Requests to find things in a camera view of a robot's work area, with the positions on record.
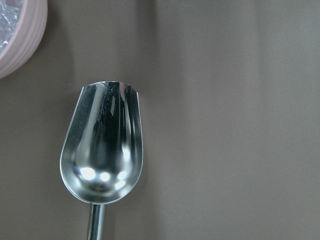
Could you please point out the pink bowl with ice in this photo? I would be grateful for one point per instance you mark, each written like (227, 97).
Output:
(22, 25)

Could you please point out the steel ice scoop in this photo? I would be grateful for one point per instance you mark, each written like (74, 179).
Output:
(102, 155)

